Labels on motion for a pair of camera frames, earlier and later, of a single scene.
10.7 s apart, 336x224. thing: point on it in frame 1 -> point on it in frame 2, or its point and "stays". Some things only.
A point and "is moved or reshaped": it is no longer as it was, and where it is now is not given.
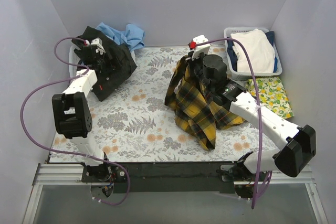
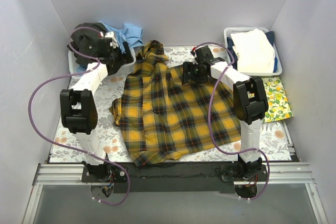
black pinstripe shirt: [120, 62] is moved or reshaped
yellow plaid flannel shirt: [197, 112] is moved or reshaped
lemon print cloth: [272, 94] stays
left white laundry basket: [74, 61] stays
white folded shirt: [260, 50] stays
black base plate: [163, 177] stays
